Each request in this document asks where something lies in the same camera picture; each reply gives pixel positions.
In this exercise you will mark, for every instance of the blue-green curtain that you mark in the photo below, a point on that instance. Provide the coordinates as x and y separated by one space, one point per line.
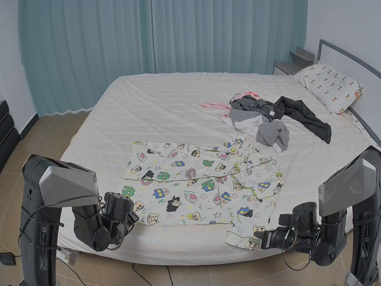
89 40
226 25

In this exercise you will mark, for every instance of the grey bedside table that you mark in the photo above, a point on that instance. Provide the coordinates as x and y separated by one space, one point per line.
282 68

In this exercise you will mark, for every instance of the bed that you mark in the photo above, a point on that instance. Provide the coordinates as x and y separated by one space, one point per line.
166 106

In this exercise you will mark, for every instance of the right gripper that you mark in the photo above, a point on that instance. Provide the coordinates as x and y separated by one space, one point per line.
279 238

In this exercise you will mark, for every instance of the black power adapter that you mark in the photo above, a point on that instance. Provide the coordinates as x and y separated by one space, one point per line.
7 259

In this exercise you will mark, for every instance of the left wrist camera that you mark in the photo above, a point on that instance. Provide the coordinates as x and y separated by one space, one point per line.
133 217

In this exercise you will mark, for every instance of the pink garment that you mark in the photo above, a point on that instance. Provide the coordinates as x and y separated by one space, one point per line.
212 103

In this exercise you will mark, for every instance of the black garment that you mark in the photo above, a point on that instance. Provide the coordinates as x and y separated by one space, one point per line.
306 115

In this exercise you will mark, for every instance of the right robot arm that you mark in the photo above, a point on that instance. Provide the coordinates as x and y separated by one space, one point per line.
366 219

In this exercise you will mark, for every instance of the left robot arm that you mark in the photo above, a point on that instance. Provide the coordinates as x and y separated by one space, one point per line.
38 219

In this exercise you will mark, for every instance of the dark chest of drawers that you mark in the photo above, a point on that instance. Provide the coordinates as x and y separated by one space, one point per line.
6 124

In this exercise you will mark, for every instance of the white printed pillow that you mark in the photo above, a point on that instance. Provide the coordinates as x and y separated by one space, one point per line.
327 85

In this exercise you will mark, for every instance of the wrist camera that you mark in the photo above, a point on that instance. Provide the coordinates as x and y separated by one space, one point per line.
286 222
133 217

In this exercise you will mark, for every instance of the grey and white garment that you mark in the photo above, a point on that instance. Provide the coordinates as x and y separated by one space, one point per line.
273 133

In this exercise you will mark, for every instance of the dark grey garment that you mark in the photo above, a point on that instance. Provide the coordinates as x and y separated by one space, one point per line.
247 103

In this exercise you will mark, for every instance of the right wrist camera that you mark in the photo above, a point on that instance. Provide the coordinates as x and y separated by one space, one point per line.
286 222

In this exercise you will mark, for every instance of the white printed pyjama top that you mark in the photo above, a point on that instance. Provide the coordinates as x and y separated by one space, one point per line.
193 189

